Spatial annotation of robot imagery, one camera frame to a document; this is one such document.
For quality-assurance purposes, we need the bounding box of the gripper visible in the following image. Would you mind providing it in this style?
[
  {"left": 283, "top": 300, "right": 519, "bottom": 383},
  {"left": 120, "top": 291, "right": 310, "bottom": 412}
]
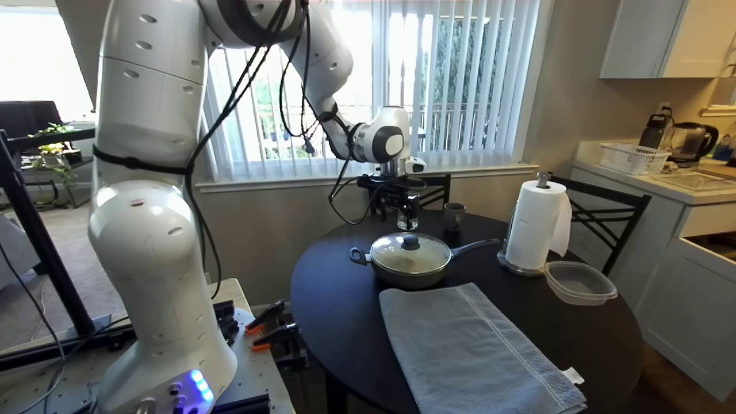
[{"left": 371, "top": 189, "right": 421, "bottom": 226}]

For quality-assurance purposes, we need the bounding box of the glass pan lid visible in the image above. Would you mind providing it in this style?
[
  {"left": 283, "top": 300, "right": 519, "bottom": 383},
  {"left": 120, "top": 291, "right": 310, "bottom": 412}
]
[{"left": 369, "top": 233, "right": 454, "bottom": 275}]

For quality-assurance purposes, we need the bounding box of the paper towel roll on holder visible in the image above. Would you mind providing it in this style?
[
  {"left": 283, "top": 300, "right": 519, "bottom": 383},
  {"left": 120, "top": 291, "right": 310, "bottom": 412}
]
[{"left": 497, "top": 171, "right": 573, "bottom": 278}]

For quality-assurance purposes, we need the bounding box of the grey towel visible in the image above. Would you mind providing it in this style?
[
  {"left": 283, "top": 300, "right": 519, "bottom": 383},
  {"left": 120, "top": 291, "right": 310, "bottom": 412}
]
[{"left": 378, "top": 282, "right": 588, "bottom": 414}]

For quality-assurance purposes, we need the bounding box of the black chair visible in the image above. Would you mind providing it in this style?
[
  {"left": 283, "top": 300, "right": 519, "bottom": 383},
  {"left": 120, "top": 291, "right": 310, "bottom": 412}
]
[
  {"left": 548, "top": 174, "right": 653, "bottom": 277},
  {"left": 415, "top": 174, "right": 453, "bottom": 211}
]

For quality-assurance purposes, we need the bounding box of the grey mug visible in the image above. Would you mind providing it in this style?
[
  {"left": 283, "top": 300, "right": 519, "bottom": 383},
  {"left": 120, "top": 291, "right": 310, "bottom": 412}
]
[{"left": 442, "top": 202, "right": 467, "bottom": 232}]

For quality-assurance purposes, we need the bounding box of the grey frying pan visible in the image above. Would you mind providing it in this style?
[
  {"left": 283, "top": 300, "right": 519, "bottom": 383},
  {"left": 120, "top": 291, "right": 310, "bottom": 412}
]
[{"left": 349, "top": 233, "right": 501, "bottom": 290}]

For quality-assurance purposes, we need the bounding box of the window with vertical blinds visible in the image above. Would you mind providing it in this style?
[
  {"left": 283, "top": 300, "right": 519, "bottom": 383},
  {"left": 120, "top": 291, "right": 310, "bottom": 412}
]
[{"left": 195, "top": 0, "right": 544, "bottom": 193}]

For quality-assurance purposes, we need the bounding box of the orange and black clamp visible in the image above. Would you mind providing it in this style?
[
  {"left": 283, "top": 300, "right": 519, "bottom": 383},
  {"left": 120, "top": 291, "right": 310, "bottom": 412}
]
[
  {"left": 244, "top": 298, "right": 289, "bottom": 338},
  {"left": 251, "top": 322, "right": 309, "bottom": 370}
]

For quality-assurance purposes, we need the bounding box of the clear plastic container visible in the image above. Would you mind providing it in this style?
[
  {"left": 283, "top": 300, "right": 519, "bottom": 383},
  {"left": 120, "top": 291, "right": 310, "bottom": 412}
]
[{"left": 543, "top": 260, "right": 619, "bottom": 306}]

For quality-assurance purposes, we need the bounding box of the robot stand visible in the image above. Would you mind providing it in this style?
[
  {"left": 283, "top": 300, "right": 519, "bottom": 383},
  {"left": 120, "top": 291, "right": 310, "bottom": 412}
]
[{"left": 0, "top": 278, "right": 297, "bottom": 414}]

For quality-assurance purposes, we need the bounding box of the white plastic basket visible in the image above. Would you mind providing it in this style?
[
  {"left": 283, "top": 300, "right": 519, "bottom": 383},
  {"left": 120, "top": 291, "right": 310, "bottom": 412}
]
[{"left": 599, "top": 142, "right": 671, "bottom": 176}]

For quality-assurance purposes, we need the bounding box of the kitchen counter cabinet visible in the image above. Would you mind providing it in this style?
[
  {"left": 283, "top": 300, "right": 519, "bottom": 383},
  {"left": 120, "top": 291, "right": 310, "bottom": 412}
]
[{"left": 568, "top": 140, "right": 736, "bottom": 403}]

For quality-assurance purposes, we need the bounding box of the glass electric kettle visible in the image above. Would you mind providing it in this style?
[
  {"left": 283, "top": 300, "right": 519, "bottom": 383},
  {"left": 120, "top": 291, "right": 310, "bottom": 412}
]
[{"left": 667, "top": 121, "right": 720, "bottom": 168}]

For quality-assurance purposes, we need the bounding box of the blue bottle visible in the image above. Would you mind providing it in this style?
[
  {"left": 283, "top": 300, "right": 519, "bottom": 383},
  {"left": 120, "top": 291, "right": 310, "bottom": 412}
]
[{"left": 712, "top": 133, "right": 734, "bottom": 162}]

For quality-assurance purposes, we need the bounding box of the potted plant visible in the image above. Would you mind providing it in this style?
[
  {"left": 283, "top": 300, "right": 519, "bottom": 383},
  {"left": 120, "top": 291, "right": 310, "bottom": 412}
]
[{"left": 29, "top": 122, "right": 79, "bottom": 188}]

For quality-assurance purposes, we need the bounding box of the black stand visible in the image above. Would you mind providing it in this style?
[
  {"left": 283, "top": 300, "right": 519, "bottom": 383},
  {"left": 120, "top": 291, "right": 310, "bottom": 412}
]
[{"left": 0, "top": 129, "right": 116, "bottom": 371}]

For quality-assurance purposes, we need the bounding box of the black shelf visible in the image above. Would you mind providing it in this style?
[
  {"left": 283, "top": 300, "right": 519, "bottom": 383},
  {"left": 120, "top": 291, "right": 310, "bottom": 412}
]
[{"left": 0, "top": 100, "right": 97, "bottom": 209}]

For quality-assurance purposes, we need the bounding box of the white wall cabinet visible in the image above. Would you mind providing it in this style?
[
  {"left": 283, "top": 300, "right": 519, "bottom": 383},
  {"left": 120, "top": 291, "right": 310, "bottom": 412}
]
[{"left": 599, "top": 0, "right": 736, "bottom": 80}]

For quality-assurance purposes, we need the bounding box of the black cable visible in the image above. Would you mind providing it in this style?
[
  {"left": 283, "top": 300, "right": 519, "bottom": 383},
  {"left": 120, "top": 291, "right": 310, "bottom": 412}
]
[{"left": 0, "top": 241, "right": 67, "bottom": 414}]

